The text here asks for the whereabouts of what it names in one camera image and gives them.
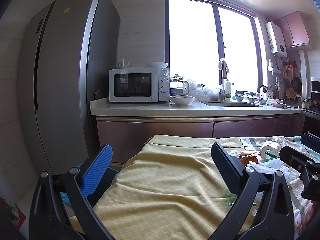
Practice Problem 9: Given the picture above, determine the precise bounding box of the orange peel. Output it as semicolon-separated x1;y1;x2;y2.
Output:
247;157;258;164

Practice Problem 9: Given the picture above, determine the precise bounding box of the dark brown snack wrapper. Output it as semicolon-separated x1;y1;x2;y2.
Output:
238;150;260;159

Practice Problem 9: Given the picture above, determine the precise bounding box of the paper cup with blue dots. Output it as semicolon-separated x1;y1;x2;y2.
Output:
260;141;282;160

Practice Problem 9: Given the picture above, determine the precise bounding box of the teal plastic trash bin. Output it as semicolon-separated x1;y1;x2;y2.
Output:
60;162;121;208

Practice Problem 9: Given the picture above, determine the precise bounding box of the red trash pile on floor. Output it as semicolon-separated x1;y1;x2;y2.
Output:
1;198;26;230

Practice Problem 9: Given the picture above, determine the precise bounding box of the kitchen counter with cabinets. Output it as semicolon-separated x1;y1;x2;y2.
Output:
90;98;304;165

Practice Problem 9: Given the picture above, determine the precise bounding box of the kitchen faucet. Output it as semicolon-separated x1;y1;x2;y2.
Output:
218;58;231;101

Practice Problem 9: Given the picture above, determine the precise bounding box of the black built-in oven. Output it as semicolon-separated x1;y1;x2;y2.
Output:
310;77;320;113

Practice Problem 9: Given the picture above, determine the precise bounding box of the black frying pan hanging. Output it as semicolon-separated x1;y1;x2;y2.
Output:
292;76;302;95

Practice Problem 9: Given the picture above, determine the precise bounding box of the yellow patterned tablecloth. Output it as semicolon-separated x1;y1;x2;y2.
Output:
69;134;320;240

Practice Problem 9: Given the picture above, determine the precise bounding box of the white soap bottle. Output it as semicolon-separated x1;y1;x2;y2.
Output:
224;79;232;95

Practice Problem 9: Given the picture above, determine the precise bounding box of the white water heater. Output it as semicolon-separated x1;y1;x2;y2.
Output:
265;21;287;57

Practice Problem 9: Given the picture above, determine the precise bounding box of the pink upper cabinet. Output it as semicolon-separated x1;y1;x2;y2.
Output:
273;11;311;48

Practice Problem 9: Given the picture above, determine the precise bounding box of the white bowl on counter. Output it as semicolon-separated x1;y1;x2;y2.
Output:
170;95;195;106

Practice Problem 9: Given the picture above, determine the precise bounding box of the glass electric kettle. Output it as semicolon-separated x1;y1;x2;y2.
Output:
170;73;190;95

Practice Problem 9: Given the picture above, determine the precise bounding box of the white microwave oven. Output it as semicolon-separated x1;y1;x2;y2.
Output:
109;67;170;103

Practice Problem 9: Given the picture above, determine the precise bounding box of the silver refrigerator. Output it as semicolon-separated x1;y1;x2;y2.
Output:
18;0;120;174

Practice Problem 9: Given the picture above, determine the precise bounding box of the white bowl on microwave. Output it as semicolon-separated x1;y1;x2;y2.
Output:
146;62;168;68

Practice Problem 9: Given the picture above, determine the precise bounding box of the window frame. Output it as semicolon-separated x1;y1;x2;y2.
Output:
164;0;263;92

